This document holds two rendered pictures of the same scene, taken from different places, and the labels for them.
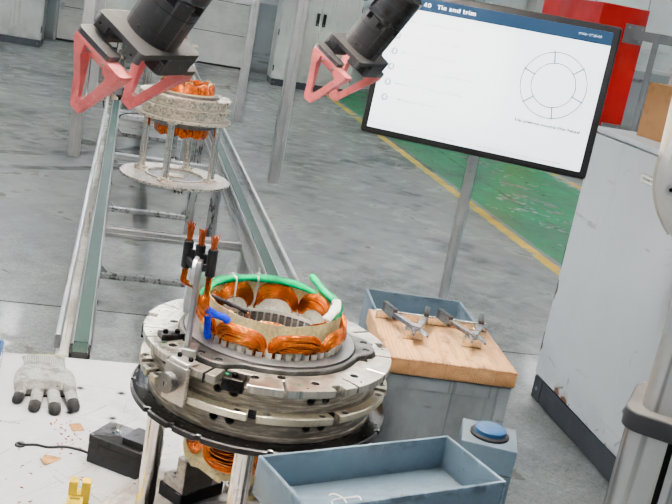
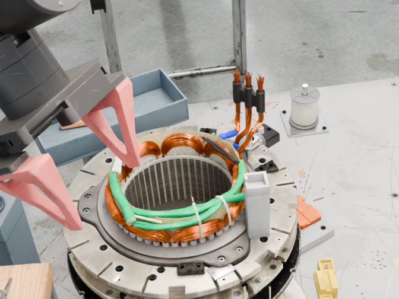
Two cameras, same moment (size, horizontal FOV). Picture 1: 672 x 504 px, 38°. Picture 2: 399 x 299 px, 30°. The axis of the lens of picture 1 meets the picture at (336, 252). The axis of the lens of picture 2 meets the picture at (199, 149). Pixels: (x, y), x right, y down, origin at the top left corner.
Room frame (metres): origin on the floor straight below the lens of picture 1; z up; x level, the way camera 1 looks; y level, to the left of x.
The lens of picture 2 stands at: (1.88, 0.22, 1.81)
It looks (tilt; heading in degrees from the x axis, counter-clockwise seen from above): 41 degrees down; 190
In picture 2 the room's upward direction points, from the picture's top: 5 degrees counter-clockwise
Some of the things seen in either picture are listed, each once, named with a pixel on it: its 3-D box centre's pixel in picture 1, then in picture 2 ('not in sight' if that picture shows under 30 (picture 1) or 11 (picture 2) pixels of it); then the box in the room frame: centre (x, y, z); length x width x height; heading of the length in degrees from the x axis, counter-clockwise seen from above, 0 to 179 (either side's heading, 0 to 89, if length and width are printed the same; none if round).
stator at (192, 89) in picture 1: (184, 106); not in sight; (3.40, 0.61, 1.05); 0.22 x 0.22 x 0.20
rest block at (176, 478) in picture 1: (190, 467); not in sight; (1.26, 0.15, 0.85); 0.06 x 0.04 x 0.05; 141
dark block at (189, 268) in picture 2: not in sight; (190, 267); (1.30, 0.10, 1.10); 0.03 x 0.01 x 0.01; 98
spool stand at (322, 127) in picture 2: not in sight; (304, 104); (0.62, 0.24, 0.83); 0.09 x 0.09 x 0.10; 14
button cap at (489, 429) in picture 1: (490, 429); not in sight; (1.15, -0.23, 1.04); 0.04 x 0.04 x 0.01
